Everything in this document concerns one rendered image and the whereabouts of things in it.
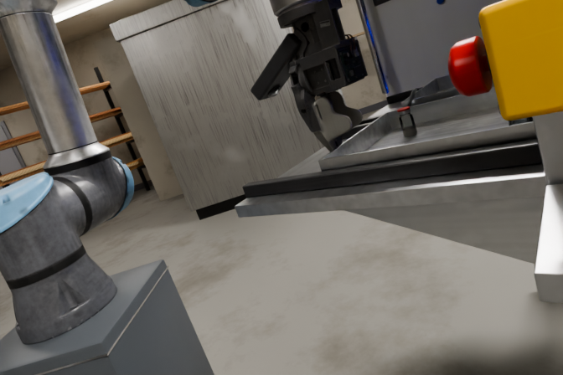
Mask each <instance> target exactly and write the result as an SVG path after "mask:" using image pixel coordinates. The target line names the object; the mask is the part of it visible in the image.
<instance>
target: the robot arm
mask: <svg viewBox="0 0 563 375"><path fill-rule="evenodd" d="M184 1H186V2H187V4H188V5H190V6H193V7H200V6H203V5H205V4H207V3H214V2H216V1H218V0H184ZM269 1H270V4H271V8H272V11H273V13H274V15H275V16H277V17H278V18H277V21H278V23H279V26H280V28H290V27H293V29H294V33H288V34H287V36H286V37H285V38H284V39H283V41H282V42H281V44H280V46H279V47H278V49H277V50H276V52H275V53H274V54H273V56H272V57H271V59H270V61H269V62H268V64H267V65H266V67H265V68H264V69H263V71H262V72H261V74H260V76H259V78H258V79H257V81H256V82H255V83H254V85H253V86H252V88H251V93H252V94H253V95H254V96H255V97H256V98H257V99H258V100H264V99H267V98H271V97H273V96H276V95H277V93H278V92H279V91H280V89H281V88H282V86H283V85H284V84H285V83H286V82H287V80H288V79H289V77H290V80H291V84H292V87H291V88H292V91H293V94H294V98H295V101H296V105H297V108H298V111H299V113H300V115H301V117H302V118H303V120H304V121H305V123H306V124H307V126H308V128H309V130H310V131H311V132H313V134H314V135H315V137H316V138H317V139H318V140H319V141H320V142H321V143H322V144H323V145H324V146H325V147H326V148H327V149H328V150H329V151H332V150H333V149H335V148H336V147H337V146H339V145H341V144H342V135H343V134H344V133H346V132H348V131H350V130H351V128H353V127H355V126H357V125H359V124H360V123H361V121H362V120H363V116H362V113H361V111H360V110H358V109H355V108H351V107H347V106H346V105H345V103H344V100H343V96H342V95H341V94H340V93H339V92H337V91H336V90H340V89H342V88H343V87H345V86H348V85H351V84H353V83H355V82H357V81H359V80H362V79H364V77H365V76H367V75H368V74H367V71H366V68H365V65H364V60H363V56H362V54H361V50H360V47H359V42H358V40H354V38H353V36H352V35H351V34H344V31H343V26H342V24H341V20H340V17H339V14H338V9H340V8H342V7H343V6H342V3H341V0H269ZM57 4H58V2H57V0H0V33H1V35H2V37H3V41H4V43H5V45H6V48H7V50H8V53H9V56H10V59H11V60H12V63H13V67H14V68H15V71H16V73H17V76H18V79H19V82H20V84H21V86H22V88H23V92H24V94H25V97H26V99H27V102H28V105H29V107H30V110H31V111H32V114H33V117H34V120H35V122H36V125H37V127H38V129H39V133H40V135H41V137H42V140H43V142H44V145H45V148H46V150H47V153H48V155H49V156H48V159H47V161H46V163H45V164H44V166H43V168H44V172H41V173H38V174H35V175H33V176H31V177H27V178H25V179H23V180H21V181H19V182H16V183H14V184H12V185H10V186H8V187H5V188H3V189H1V190H0V271H1V273H2V275H3V278H4V279H5V280H6V282H7V284H8V287H9V289H10V290H11V292H12V295H13V309H14V314H15V318H16V321H17V322H16V325H15V327H16V332H17V333H18V336H19V338H20V339H21V341H22V343H24V344H36V343H40V342H45V341H48V340H50V339H52V338H55V337H57V336H60V335H62V334H64V333H66V332H67V331H70V330H72V329H73V328H75V327H77V326H78V325H80V324H82V323H83V322H85V321H87V320H89V319H90V318H91V317H92V316H94V315H95V314H96V313H98V312H99V311H101V310H102V309H103V308H104V307H105V306H106V305H107V304H108V303H109V302H110V301H111V300H112V299H113V298H114V296H115V294H116V286H115V284H114V282H113V280H112V278H111V277H110V276H109V275H107V274H106V273H105V272H104V271H103V269H102V268H101V267H100V266H99V265H98V264H97V263H96V262H95V261H94V260H93V259H92V258H91V257H90V256H89V255H88V254H87V253H86V251H85V248H84V246H83V244H82V242H81V240H80V236H82V235H84V234H86V233H87V232H89V231H91V230H92V229H94V228H95V227H97V226H99V225H100V224H102V223H104V222H105V221H107V220H110V219H112V218H114V217H115V216H117V214H119V212H121V211H122V210H123V209H125V208H126V207H127V206H128V205H129V203H130V202H131V200H132V197H133V193H134V180H133V177H132V173H131V171H130V169H129V168H128V166H127V165H126V164H122V161H121V160H120V159H118V158H116V157H113V156H112V155H111V152H110V149H109V148H108V147H106V146H103V145H101V144H100V143H99V142H98V141H97V139H96V134H95V132H94V130H93V127H92V124H91V122H90V118H89V116H88V113H87V110H86V108H85V104H84V101H83V99H82V97H81V94H80V90H79V87H78V85H77V83H76V80H75V76H74V74H73V71H72V69H71V66H70V62H69V60H68V57H67V54H66V52H65V48H64V45H63V43H62V41H61V38H60V36H59V31H58V29H57V27H56V24H55V21H54V18H53V15H52V14H53V11H54V9H55V8H56V6H57ZM348 35H349V36H350V37H351V39H350V38H349V36H348ZM345 36H347V37H348V39H346V38H345ZM315 96H321V97H320V98H318V99H317V100H315V99H314V98H315Z"/></svg>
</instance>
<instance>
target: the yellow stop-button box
mask: <svg viewBox="0 0 563 375"><path fill-rule="evenodd" d="M478 24H479V27H480V28H481V29H482V34H483V40H484V44H485V48H486V56H487V61H488V67H489V71H490V74H491V76H492V79H493V83H494V87H495V91H496V95H497V98H498V110H499V114H500V115H501V116H502V117H503V118H504V119H505V120H506V121H513V120H518V119H523V118H528V117H532V116H541V115H546V114H550V113H555V112H560V111H563V0H503V1H501V2H498V3H494V4H492V5H489V6H487V7H485V8H483V9H482V10H481V11H480V13H479V16H478Z"/></svg>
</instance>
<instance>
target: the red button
mask: <svg viewBox="0 0 563 375"><path fill-rule="evenodd" d="M448 72H449V75H450V79H451V81H452V84H453V85H454V87H455V88H456V89H457V91H458V92H459V94H461V95H465V96H473V95H480V94H483V93H488V92H489V91H490V90H491V89H492V76H491V74H490V71H489V67H488V61H487V56H486V48H485V44H484V42H483V40H482V39H481V38H480V37H478V36H474V37H471V38H469V39H464V40H462V41H459V42H457V43H456V44H454V45H453V46H452V47H451V49H450V53H449V57H448Z"/></svg>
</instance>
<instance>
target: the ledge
mask: <svg viewBox="0 0 563 375"><path fill-rule="evenodd" d="M534 277H535V283H536V287H537V291H538V295H539V298H540V301H544V302H555V303H563V184H554V185H547V186H546V187H545V198H544V205H543V211H542V217H541V223H540V234H539V240H538V246H537V252H536V258H535V269H534Z"/></svg>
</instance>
